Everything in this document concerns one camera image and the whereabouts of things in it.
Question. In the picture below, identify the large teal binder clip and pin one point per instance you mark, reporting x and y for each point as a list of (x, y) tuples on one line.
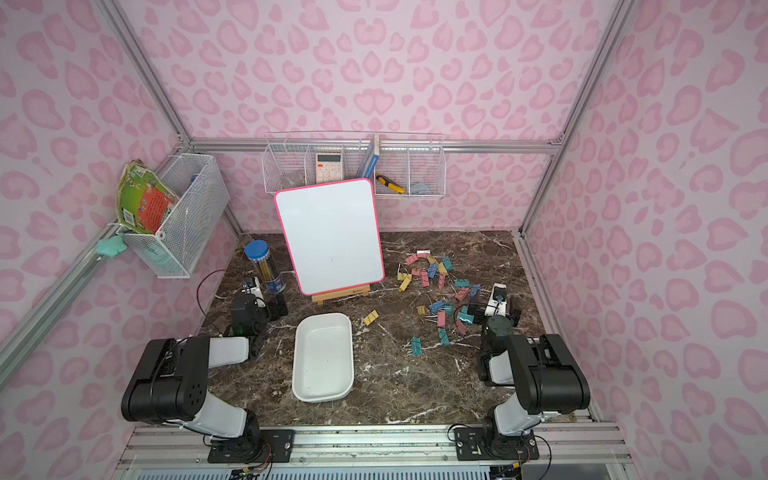
[(464, 316)]

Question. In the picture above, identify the teal binder clip lone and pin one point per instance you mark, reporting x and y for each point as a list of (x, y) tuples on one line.
[(416, 347)]

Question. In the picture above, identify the white plastic storage tray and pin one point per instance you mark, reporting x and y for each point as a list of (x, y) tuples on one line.
[(323, 364)]

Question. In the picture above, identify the yellow binder clip lone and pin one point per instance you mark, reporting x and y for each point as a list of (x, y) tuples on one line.
[(370, 318)]

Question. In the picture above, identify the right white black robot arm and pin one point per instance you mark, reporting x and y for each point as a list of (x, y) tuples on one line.
[(545, 377)]

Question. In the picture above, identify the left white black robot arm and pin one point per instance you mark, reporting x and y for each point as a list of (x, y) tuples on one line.
[(170, 383)]

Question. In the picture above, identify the blue binder clip middle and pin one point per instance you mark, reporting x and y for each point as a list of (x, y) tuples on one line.
[(437, 306)]

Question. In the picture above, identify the yellow binder clip left pile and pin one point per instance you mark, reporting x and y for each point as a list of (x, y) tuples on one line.
[(405, 282)]

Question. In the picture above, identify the blue lid pencil tube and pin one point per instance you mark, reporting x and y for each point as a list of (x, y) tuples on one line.
[(258, 252)]

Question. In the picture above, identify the wooden whiteboard stand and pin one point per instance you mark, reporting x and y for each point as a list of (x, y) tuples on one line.
[(341, 293)]

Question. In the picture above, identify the pink framed whiteboard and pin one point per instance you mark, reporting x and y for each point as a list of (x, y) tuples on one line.
[(332, 235)]

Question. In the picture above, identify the left white mesh basket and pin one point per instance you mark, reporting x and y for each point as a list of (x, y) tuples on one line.
[(175, 249)]

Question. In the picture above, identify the light blue cloth in basket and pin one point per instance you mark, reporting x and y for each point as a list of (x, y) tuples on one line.
[(420, 189)]

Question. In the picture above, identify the white calculator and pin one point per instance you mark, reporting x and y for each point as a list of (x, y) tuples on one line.
[(329, 167)]

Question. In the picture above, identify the yellow black utility knife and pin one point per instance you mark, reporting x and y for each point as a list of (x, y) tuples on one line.
[(386, 186)]

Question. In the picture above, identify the blue book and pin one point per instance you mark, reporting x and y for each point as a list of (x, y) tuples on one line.
[(370, 159)]

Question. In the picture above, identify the green red snack packet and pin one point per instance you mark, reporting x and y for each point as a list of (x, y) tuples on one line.
[(143, 201)]

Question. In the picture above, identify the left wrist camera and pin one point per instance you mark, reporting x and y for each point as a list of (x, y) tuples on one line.
[(251, 285)]

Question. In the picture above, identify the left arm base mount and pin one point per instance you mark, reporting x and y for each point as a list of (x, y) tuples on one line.
[(269, 446)]

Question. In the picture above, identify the back white wire basket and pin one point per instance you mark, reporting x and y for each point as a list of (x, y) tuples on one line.
[(290, 163)]

